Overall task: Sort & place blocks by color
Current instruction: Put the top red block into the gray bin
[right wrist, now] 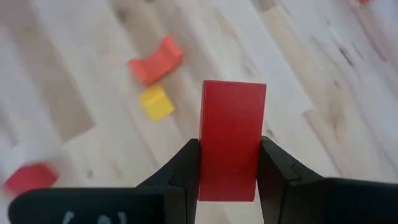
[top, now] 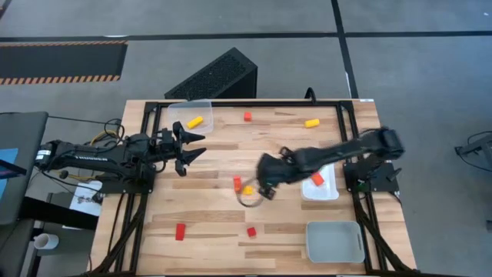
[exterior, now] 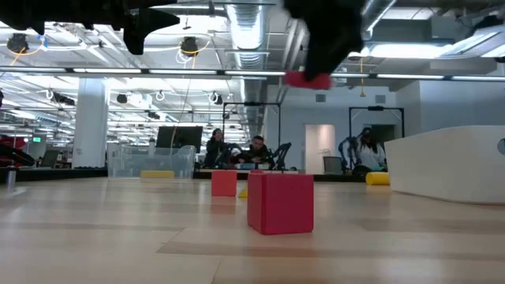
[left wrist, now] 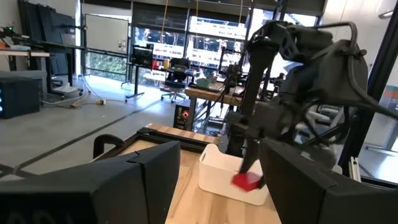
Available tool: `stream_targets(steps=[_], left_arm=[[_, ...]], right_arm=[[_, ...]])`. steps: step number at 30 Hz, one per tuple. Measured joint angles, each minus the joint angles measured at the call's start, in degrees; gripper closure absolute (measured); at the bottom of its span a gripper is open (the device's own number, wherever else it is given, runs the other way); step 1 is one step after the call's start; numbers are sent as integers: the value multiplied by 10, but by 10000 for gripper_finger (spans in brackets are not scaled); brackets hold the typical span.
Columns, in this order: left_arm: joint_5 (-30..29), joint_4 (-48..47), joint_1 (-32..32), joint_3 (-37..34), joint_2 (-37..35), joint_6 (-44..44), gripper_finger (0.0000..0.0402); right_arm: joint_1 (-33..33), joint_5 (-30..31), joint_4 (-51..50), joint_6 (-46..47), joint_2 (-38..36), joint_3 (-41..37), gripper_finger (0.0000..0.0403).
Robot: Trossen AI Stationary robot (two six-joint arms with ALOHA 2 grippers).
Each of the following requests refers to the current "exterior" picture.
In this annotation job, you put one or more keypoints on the red cube block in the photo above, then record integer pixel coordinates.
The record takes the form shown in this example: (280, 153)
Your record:
(280, 205)

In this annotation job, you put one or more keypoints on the orange-red cube block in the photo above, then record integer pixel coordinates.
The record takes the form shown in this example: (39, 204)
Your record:
(224, 183)

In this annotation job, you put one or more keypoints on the black table edge rail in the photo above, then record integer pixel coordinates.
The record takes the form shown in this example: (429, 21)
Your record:
(51, 174)

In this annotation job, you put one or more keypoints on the black ceiling device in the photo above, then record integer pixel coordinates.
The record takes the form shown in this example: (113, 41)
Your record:
(189, 45)
(17, 42)

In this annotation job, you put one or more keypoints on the black monitor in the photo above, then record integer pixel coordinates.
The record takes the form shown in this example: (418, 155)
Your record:
(179, 138)

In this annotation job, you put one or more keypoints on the silver ceiling duct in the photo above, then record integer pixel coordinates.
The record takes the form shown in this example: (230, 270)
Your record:
(248, 31)

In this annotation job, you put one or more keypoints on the white plastic bin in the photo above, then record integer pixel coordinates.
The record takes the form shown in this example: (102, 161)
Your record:
(446, 165)

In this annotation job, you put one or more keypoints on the green exit sign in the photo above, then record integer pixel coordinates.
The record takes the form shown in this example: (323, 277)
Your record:
(36, 139)

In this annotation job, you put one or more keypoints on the overhead light bar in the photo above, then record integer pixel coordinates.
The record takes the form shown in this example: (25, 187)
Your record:
(110, 71)

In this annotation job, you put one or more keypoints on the yellow long block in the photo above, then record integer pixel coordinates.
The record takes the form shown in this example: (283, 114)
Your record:
(157, 174)

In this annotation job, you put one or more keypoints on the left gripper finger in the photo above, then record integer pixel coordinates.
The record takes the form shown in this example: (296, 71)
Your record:
(138, 31)

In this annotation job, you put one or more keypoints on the red and black machine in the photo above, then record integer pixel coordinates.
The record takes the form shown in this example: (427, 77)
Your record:
(12, 152)

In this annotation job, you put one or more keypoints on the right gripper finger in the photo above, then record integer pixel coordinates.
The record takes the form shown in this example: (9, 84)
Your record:
(327, 55)

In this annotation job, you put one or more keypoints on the metal post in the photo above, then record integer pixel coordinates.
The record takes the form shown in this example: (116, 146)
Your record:
(11, 177)

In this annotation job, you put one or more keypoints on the person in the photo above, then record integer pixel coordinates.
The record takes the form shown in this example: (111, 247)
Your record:
(257, 152)
(371, 154)
(215, 150)

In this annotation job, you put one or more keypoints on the yellow cylinder block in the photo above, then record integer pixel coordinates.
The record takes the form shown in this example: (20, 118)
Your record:
(377, 178)

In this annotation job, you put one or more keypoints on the yellow wedge block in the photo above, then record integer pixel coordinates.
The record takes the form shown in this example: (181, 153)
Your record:
(244, 194)

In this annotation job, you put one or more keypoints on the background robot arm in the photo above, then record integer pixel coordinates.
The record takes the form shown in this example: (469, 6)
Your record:
(346, 152)
(282, 154)

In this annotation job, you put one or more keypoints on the grey chair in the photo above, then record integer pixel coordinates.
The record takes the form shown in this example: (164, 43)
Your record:
(332, 165)

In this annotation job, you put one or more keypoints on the clear plastic bin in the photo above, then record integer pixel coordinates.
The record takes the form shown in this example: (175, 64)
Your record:
(126, 161)

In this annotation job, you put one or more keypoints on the black rig frame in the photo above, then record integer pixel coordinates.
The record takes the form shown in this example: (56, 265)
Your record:
(375, 108)
(252, 104)

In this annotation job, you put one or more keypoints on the white square pillar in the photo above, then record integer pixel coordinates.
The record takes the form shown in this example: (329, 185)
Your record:
(90, 122)

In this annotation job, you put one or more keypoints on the red rectangular block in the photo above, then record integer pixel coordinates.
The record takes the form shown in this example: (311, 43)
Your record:
(296, 80)

